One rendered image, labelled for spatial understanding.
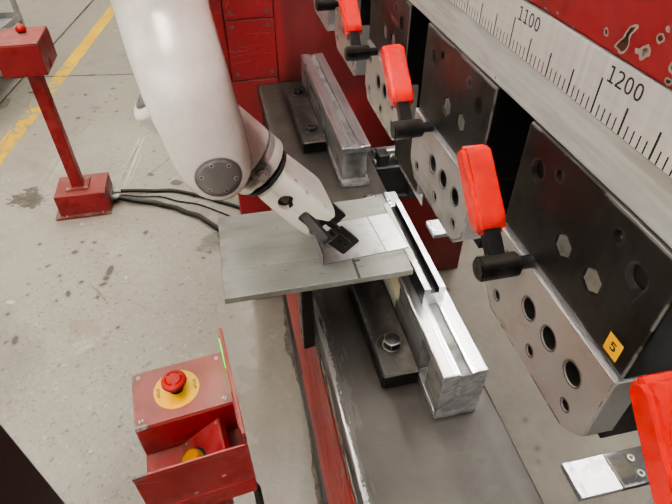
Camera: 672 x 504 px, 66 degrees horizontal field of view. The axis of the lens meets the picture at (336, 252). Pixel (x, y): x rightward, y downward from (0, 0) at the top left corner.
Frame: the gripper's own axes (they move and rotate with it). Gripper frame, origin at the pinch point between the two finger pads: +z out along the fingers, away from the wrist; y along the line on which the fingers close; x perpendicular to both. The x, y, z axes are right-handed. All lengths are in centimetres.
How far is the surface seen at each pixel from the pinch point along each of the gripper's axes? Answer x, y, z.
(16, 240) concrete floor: 145, 153, 13
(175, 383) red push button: 35.2, -4.0, -0.9
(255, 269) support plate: 11.5, -2.3, -6.0
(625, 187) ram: -24, -39, -22
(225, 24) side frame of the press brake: 2, 87, -4
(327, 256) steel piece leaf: 3.4, -2.8, 0.5
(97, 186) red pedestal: 109, 168, 27
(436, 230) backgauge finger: -10.0, -2.2, 11.4
